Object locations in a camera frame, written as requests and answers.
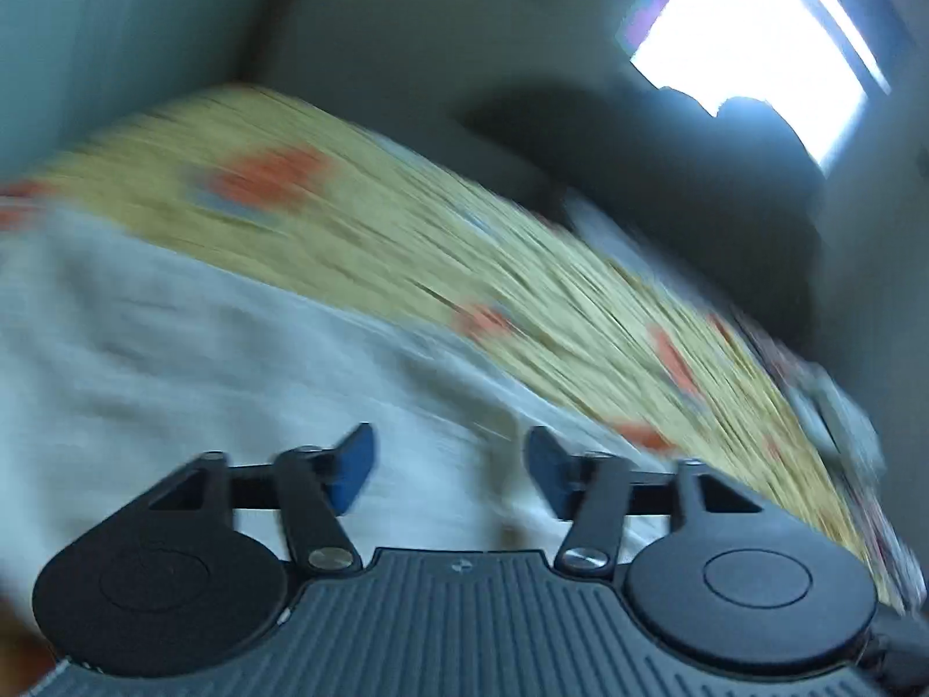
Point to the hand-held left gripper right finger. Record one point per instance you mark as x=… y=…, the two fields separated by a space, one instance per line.
x=548 y=475

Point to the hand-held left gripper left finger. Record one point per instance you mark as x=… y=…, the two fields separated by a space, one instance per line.
x=354 y=475

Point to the white pants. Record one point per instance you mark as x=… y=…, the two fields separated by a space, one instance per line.
x=181 y=377

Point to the yellow printed blanket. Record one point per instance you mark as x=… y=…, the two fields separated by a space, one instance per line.
x=450 y=254

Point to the white printed cloth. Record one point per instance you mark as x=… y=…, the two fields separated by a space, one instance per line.
x=834 y=414

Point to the grey headboard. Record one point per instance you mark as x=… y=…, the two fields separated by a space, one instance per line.
x=689 y=189

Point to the bright window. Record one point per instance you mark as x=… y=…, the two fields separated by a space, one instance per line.
x=755 y=36

